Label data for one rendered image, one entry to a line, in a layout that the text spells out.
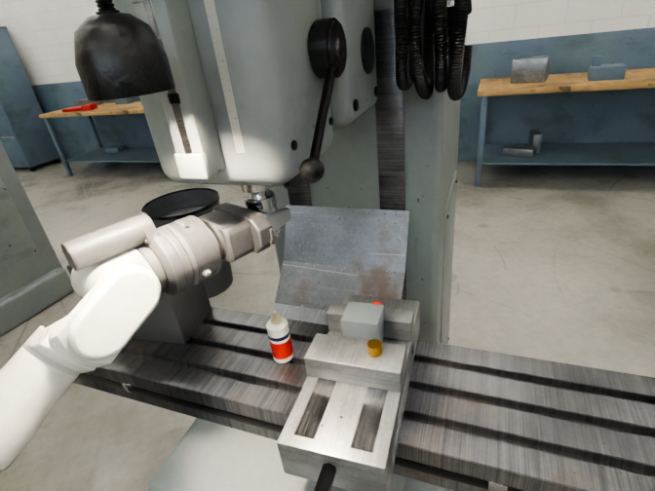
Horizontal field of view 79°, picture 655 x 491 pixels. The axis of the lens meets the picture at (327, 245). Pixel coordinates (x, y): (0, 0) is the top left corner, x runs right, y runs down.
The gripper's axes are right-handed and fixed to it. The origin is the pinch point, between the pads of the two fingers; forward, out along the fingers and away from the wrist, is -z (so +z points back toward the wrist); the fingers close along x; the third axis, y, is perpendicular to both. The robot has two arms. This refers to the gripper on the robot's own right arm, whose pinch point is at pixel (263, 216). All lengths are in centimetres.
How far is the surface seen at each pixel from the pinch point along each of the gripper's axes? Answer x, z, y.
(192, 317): 24.1, 5.9, 26.9
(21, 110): 725, -119, 33
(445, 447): -31.3, -1.8, 30.4
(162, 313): 24.4, 11.4, 22.4
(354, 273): 7.2, -28.8, 28.1
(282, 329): 0.2, 0.4, 22.5
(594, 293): -24, -199, 121
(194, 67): -5.8, 9.4, -22.3
